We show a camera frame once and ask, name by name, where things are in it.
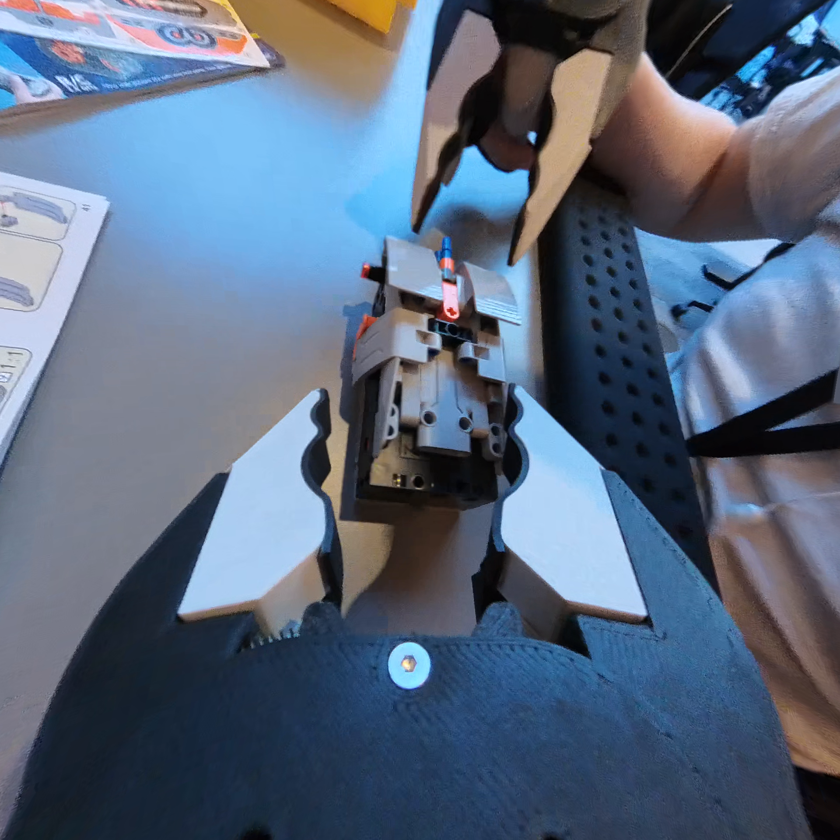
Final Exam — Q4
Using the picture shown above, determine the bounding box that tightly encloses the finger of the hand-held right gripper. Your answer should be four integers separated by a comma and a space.
507, 49, 616, 268
409, 10, 504, 235

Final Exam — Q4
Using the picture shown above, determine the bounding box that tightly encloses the person's right hand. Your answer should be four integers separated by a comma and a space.
481, 123, 537, 174

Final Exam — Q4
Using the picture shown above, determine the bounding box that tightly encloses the person's right forearm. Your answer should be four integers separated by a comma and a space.
591, 52, 756, 244

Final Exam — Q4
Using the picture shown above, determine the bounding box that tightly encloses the small blue booklet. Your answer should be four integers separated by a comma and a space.
0, 26, 286, 119

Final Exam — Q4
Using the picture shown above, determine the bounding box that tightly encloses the open instruction booklet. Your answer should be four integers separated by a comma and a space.
0, 172, 109, 460

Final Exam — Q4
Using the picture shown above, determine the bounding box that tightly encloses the grey building block robot model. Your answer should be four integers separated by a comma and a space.
351, 230, 524, 511

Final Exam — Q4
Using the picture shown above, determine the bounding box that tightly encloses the yellow plastic bin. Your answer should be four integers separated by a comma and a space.
328, 0, 417, 34

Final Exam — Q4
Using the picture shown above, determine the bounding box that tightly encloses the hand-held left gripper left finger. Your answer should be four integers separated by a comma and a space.
177, 388, 343, 632

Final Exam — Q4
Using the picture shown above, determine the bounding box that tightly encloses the black strap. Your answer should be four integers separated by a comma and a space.
686, 371, 840, 460

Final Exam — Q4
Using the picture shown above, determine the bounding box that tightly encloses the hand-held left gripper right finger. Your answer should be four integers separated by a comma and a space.
489, 386, 651, 639

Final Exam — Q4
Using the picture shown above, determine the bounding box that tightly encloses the grey desk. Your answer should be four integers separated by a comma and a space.
0, 0, 546, 756

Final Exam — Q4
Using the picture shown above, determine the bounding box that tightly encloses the sticker sheet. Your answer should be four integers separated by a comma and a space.
0, 0, 270, 68

